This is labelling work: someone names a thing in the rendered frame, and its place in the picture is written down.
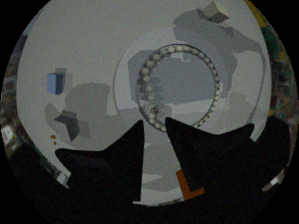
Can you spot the small blue block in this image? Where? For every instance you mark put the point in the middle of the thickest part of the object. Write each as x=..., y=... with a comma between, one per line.
x=55, y=83

